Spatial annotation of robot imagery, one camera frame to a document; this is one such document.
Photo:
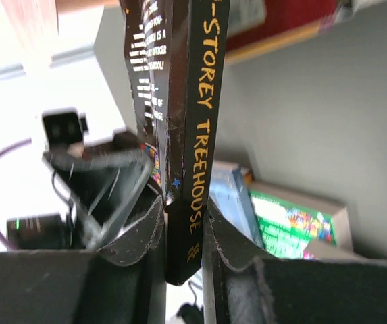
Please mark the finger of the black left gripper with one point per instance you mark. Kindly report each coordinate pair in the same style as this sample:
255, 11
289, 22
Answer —
105, 182

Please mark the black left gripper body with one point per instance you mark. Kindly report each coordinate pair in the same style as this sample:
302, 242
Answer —
41, 232

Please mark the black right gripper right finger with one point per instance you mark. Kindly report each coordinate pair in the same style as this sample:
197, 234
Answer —
244, 284

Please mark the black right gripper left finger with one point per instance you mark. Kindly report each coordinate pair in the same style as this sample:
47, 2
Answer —
121, 283

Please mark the black Treehouse paperback book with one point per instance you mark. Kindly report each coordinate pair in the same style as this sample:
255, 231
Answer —
174, 52

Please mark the dark red cream book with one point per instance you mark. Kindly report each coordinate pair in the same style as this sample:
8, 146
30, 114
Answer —
258, 27

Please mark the green paperback book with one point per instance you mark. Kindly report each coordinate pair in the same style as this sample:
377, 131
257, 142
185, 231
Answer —
288, 220

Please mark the dark blue Nineteen Eighty-Four book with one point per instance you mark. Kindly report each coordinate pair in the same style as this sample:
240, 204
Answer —
229, 192

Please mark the pink three-tier shelf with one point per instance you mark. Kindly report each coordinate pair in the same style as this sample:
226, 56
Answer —
32, 32

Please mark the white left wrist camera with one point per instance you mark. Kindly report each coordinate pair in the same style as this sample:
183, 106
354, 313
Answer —
59, 128

